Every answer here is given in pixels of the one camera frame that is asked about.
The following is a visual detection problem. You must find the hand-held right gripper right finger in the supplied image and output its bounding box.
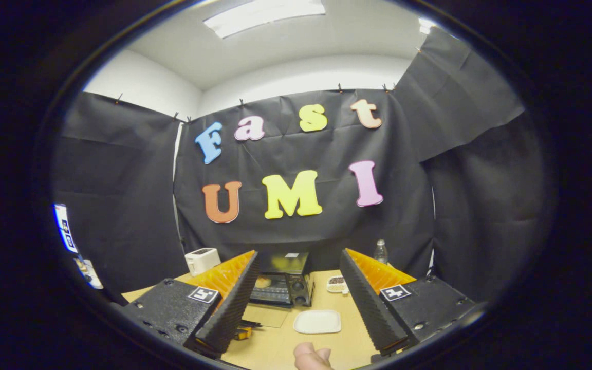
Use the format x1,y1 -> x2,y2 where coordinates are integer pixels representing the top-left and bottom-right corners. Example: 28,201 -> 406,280
340,248 -> 477,357

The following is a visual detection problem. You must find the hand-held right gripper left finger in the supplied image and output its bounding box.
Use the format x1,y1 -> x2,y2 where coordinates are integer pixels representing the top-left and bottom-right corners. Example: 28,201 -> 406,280
121,250 -> 261,359

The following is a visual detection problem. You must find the black electric oven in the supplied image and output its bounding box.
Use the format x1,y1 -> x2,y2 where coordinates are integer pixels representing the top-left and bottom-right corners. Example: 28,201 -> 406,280
238,251 -> 316,329

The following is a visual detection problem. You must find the small white digital device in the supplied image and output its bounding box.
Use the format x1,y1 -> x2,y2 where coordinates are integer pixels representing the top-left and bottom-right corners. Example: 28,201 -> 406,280
326,275 -> 350,294

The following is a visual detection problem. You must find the white rectangular plate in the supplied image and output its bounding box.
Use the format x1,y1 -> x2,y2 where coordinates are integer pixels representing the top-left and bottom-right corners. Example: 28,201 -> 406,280
293,309 -> 342,335

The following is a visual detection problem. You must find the white toaster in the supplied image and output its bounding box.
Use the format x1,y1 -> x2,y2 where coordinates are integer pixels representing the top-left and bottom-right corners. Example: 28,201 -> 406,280
184,248 -> 221,277

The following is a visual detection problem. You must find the clear plastic water bottle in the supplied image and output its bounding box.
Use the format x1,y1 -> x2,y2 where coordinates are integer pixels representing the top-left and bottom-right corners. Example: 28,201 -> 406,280
374,238 -> 390,266

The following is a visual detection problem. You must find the black backdrop cloth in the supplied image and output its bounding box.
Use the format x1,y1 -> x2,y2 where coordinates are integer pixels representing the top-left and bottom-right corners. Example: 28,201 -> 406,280
52,28 -> 553,304

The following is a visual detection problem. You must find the row of small cloth clips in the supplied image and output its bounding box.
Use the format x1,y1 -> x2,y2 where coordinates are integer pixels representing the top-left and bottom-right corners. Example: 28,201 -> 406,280
115,82 -> 397,124

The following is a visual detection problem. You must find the large ceiling light panel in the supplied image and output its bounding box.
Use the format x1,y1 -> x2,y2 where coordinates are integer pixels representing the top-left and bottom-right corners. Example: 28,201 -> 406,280
202,0 -> 327,40

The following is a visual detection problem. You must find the white printed wall sign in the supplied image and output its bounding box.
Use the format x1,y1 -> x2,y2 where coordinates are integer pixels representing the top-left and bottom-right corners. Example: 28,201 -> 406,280
73,258 -> 104,290
53,203 -> 79,254

